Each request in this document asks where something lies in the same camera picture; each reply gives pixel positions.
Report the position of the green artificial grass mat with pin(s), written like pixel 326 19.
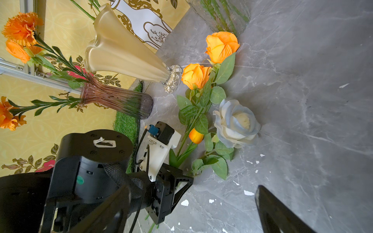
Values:
pixel 130 127

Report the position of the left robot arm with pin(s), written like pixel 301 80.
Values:
pixel 88 190

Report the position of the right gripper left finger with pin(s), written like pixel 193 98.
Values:
pixel 116 207

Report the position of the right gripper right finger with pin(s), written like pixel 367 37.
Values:
pixel 275 217

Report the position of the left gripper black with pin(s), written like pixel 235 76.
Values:
pixel 163 195

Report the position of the orange rose flower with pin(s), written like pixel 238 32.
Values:
pixel 51 59

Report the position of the small orange flower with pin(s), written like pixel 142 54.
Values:
pixel 203 92
pixel 221 45

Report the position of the purple ribbed glass vase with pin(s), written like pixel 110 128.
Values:
pixel 132 103

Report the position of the orange tulip flower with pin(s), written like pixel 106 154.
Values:
pixel 196 138

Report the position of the white rose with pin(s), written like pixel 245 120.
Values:
pixel 235 127

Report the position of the orange marigold flower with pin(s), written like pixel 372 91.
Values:
pixel 22 29

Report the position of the clear glass vase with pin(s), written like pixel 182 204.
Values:
pixel 223 15

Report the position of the orange carnation flower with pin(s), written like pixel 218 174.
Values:
pixel 13 115

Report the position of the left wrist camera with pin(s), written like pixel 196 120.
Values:
pixel 154 147

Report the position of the cream fluted glass vase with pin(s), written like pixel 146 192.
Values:
pixel 115 49

